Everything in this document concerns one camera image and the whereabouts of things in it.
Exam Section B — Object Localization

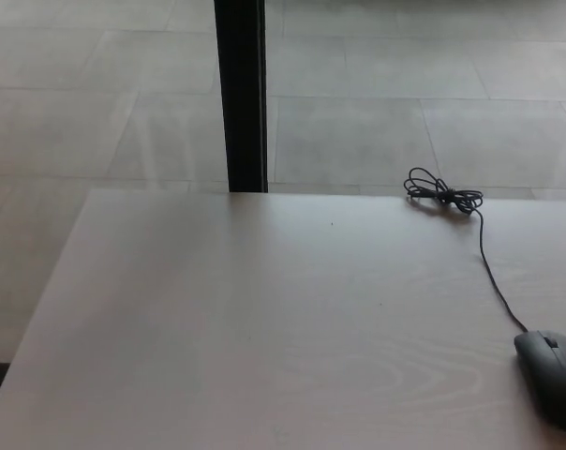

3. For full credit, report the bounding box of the black computer mouse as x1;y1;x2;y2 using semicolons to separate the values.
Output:
513;329;566;432

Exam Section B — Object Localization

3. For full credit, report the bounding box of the black vertical frame post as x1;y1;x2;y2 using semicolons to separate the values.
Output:
213;0;270;195

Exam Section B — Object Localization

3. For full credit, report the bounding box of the black mouse cable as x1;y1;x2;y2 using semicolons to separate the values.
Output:
403;166;530;334

